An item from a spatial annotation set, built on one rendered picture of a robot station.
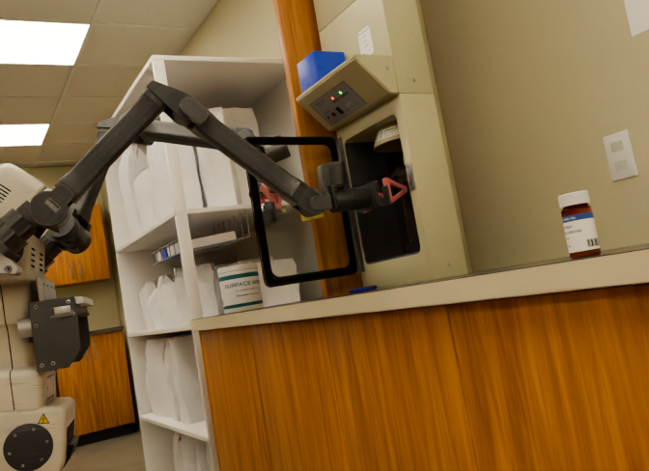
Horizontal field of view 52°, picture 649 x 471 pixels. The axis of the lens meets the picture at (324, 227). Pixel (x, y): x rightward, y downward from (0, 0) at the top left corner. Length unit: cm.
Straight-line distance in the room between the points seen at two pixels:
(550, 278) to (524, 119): 105
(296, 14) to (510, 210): 87
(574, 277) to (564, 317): 8
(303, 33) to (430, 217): 74
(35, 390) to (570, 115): 148
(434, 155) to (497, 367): 73
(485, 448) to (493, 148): 109
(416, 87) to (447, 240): 40
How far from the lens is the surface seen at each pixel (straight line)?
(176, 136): 202
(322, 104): 185
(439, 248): 165
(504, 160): 203
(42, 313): 166
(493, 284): 104
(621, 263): 89
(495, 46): 206
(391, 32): 175
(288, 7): 209
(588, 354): 99
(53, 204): 154
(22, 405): 169
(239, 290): 214
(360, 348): 144
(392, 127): 178
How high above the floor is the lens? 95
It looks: 6 degrees up
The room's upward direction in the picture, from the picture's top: 10 degrees counter-clockwise
